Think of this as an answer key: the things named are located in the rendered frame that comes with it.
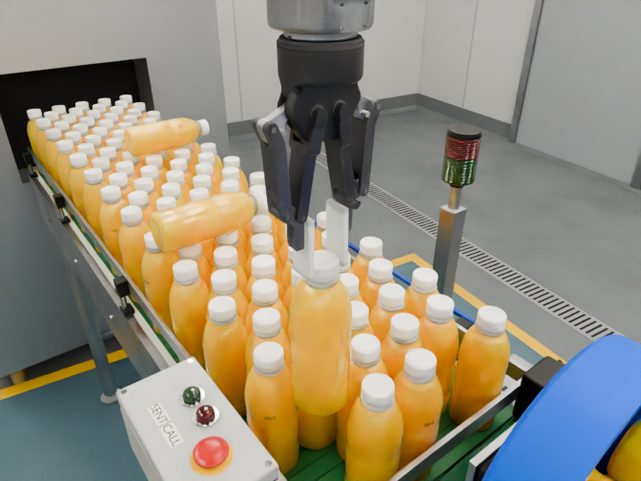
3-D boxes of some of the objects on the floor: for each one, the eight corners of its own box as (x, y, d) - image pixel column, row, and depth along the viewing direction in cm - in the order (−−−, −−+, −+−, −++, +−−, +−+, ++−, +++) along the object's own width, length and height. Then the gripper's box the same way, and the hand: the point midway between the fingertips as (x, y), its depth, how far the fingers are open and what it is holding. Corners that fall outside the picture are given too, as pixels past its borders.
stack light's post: (406, 534, 154) (454, 214, 99) (397, 525, 157) (439, 206, 102) (416, 527, 156) (467, 208, 101) (406, 517, 159) (452, 201, 104)
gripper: (258, 48, 36) (274, 314, 48) (421, 29, 45) (400, 257, 56) (211, 35, 41) (235, 278, 53) (364, 20, 50) (356, 231, 62)
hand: (320, 240), depth 53 cm, fingers closed on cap, 4 cm apart
